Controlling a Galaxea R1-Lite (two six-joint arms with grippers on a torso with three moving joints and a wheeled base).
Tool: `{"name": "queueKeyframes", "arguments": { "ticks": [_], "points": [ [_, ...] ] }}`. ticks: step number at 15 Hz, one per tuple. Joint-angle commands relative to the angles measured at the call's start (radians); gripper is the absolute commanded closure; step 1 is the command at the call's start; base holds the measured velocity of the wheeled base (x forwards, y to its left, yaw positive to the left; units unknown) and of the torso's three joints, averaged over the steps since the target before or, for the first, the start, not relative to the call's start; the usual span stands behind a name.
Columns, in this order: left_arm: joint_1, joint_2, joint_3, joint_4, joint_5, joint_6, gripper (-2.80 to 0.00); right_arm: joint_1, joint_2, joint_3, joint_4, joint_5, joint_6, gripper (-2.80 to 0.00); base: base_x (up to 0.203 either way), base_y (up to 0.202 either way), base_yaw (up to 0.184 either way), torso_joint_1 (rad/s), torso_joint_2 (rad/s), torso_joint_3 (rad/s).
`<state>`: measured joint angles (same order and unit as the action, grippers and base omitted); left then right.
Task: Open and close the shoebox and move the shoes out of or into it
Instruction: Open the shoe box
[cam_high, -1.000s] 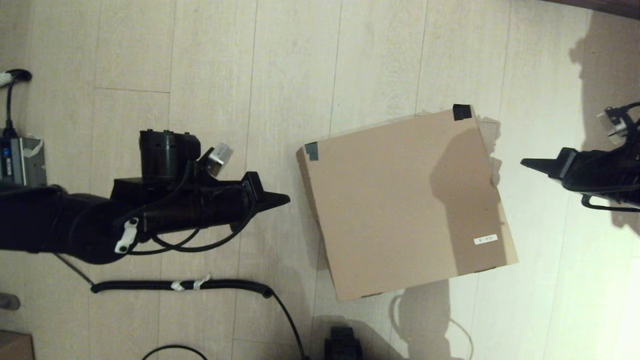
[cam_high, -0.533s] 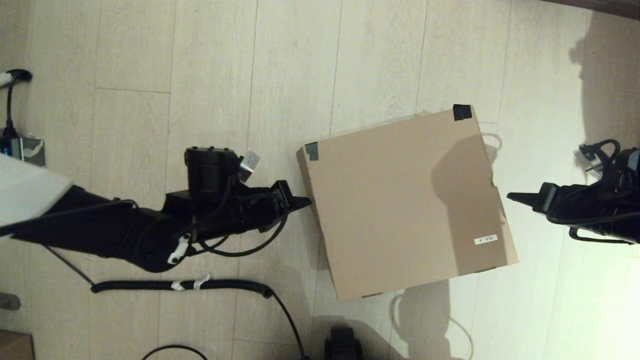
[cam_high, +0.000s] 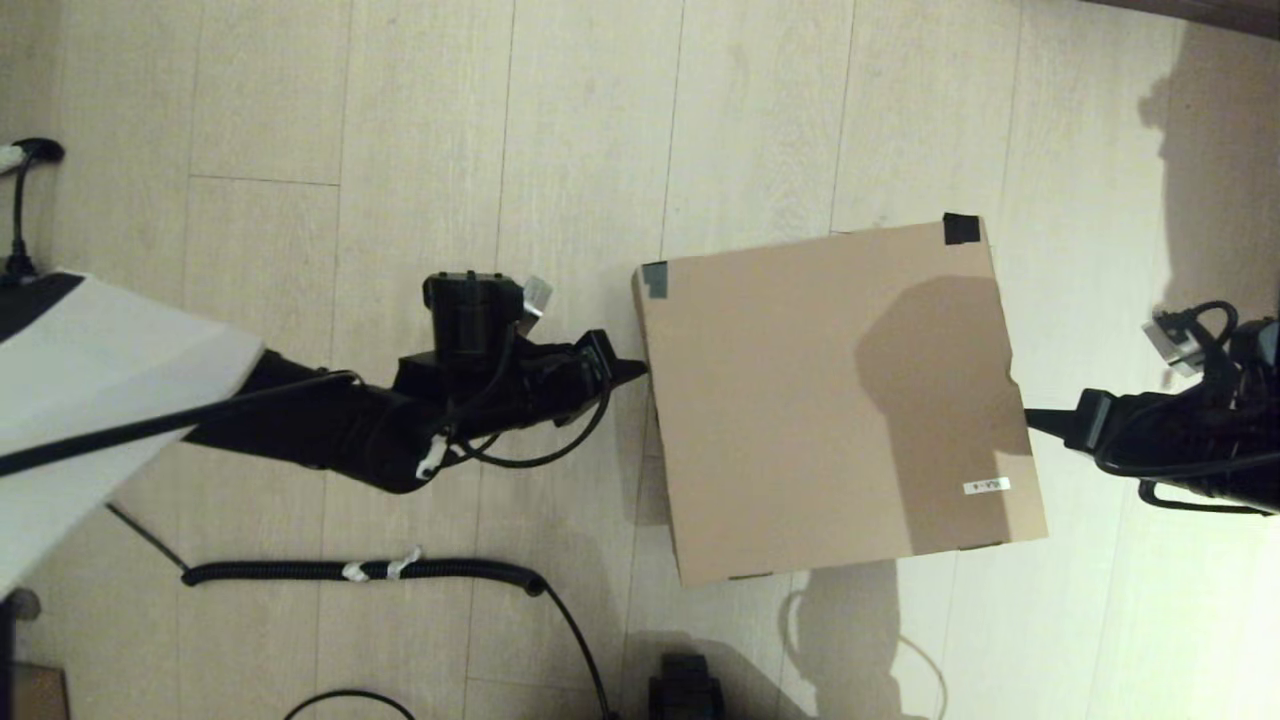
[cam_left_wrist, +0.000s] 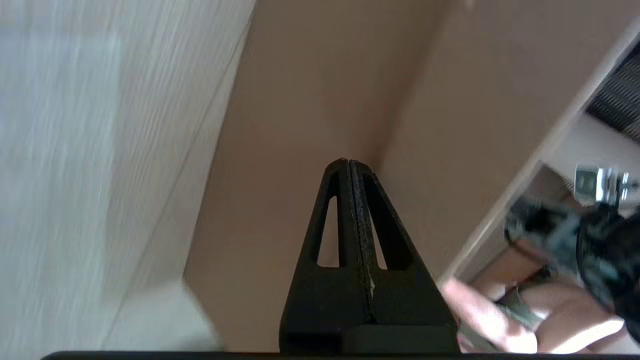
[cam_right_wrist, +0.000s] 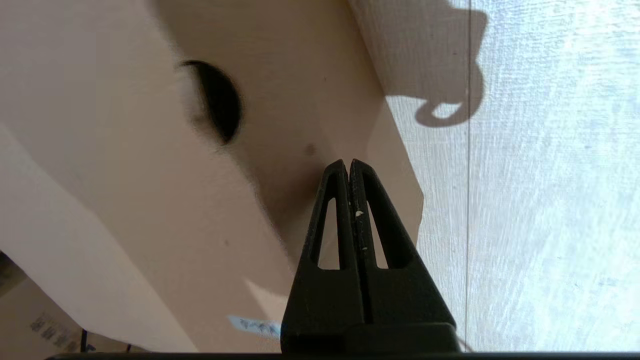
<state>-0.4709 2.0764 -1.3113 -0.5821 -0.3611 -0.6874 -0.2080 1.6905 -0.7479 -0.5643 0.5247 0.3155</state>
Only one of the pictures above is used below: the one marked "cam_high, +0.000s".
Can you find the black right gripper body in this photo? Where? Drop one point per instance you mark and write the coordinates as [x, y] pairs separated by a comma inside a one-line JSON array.
[[1150, 430]]

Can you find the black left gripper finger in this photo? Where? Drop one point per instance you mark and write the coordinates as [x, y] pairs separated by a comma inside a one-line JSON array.
[[625, 372]]

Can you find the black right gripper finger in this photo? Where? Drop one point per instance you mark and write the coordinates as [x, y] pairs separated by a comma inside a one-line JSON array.
[[1062, 424]]

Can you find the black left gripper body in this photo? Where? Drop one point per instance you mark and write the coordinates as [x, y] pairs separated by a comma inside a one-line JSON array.
[[540, 385]]

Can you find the brown cardboard shoe box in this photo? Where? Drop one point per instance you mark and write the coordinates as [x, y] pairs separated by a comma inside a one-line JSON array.
[[800, 400]]

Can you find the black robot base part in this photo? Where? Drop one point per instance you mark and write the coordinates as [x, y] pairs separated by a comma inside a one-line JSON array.
[[685, 690]]

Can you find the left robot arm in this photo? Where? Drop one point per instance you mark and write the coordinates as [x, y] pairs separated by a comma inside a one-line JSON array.
[[300, 430]]

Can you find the small brown cardboard box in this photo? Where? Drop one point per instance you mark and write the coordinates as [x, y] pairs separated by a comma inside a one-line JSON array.
[[40, 695]]

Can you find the white tape strip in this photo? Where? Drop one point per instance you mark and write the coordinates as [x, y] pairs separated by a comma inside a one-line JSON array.
[[355, 572]]

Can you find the dark wooden furniture edge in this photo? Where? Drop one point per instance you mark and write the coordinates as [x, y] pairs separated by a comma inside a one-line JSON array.
[[1200, 12]]

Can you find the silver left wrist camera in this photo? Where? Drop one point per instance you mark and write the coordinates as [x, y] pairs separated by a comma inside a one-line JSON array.
[[536, 297]]

